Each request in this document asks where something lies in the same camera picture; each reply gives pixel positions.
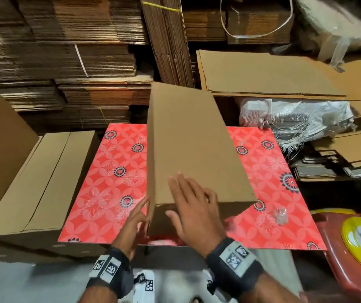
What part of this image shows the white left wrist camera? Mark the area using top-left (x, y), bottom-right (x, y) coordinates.
top-left (134, 269), bottom-right (156, 303)

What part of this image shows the person's left hand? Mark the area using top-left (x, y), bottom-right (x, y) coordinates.
top-left (111, 196), bottom-right (151, 259)

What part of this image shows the crumpled clear tape piece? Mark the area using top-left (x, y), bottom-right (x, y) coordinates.
top-left (274, 207), bottom-right (290, 226)

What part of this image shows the person's left forearm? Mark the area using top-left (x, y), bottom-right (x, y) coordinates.
top-left (78, 284), bottom-right (118, 303)

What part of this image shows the person's right forearm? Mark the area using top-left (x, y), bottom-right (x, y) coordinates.
top-left (240, 271), bottom-right (308, 303)

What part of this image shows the small brown cardboard box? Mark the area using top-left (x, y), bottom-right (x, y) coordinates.
top-left (196, 50), bottom-right (348, 98)

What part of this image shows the white plastic strap loop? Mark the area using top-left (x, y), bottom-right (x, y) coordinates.
top-left (220, 0), bottom-right (295, 40)

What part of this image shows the red patterned table cloth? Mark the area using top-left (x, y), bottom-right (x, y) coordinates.
top-left (57, 123), bottom-right (328, 251)

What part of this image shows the person's right hand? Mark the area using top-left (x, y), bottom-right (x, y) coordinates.
top-left (165, 172), bottom-right (227, 258)

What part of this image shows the white plastic sack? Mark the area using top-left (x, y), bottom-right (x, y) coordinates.
top-left (294, 0), bottom-right (361, 67)

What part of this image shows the white woven sack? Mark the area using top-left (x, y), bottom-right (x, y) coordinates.
top-left (239, 98), bottom-right (357, 155)

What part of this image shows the yellow-tied cardboard bundle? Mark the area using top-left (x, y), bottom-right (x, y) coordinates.
top-left (139, 0), bottom-right (195, 88)

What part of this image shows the wall of cardboard stacks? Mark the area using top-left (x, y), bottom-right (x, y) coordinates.
top-left (0, 0), bottom-right (295, 133)

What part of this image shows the red plastic stool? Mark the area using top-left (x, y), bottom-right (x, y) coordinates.
top-left (312, 211), bottom-right (361, 303)

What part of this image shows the low pile of cardboard sheets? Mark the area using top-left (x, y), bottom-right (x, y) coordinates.
top-left (291, 128), bottom-right (361, 182)

